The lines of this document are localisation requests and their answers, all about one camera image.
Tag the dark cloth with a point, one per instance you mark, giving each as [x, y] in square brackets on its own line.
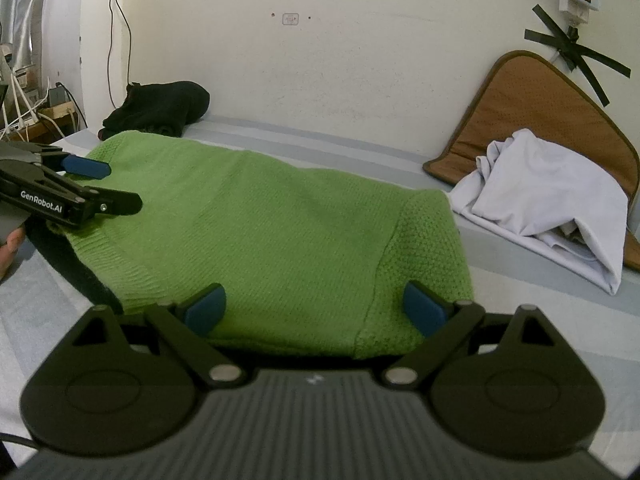
[65, 265]

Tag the black tape cross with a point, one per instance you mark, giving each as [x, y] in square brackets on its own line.
[575, 50]

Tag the brown padded mat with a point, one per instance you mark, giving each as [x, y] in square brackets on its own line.
[525, 95]

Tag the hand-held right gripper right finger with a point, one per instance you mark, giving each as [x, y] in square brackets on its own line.
[422, 310]

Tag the person's left hand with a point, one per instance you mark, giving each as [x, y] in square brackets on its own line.
[9, 252]

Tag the grey power adapter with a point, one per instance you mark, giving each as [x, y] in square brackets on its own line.
[57, 95]

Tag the striped grey bed sheet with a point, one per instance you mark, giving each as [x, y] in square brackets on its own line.
[325, 145]

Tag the grey curtain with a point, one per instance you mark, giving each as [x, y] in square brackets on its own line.
[20, 5]

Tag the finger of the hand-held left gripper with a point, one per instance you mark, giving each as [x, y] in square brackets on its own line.
[117, 203]
[87, 167]

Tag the green knitted sweater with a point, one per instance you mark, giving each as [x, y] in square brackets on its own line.
[275, 235]

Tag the white crumpled cloth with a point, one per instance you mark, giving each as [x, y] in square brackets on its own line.
[540, 185]

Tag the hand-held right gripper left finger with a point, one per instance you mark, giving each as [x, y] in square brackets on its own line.
[205, 310]

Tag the black crumpled garment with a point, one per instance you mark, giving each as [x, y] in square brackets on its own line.
[160, 105]

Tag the wooden shelf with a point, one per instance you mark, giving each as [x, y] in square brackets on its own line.
[55, 115]

